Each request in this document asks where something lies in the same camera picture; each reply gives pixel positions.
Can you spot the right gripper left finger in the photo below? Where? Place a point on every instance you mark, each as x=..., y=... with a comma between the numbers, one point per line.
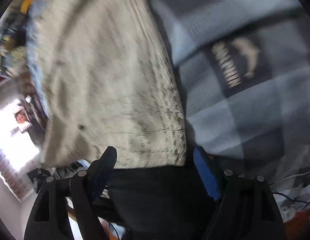
x=49, y=217

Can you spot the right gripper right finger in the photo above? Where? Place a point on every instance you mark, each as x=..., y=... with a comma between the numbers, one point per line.
x=245, y=208

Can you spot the cream plaid shirt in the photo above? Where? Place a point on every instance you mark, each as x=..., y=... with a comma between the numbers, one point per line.
x=107, y=80

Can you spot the television screen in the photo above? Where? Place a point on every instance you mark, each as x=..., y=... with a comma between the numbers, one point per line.
x=22, y=120

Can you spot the blue checkered bed sheet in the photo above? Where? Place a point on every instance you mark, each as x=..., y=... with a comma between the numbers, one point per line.
x=242, y=70

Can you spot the pile of bedding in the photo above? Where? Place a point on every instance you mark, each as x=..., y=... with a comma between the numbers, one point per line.
x=12, y=44

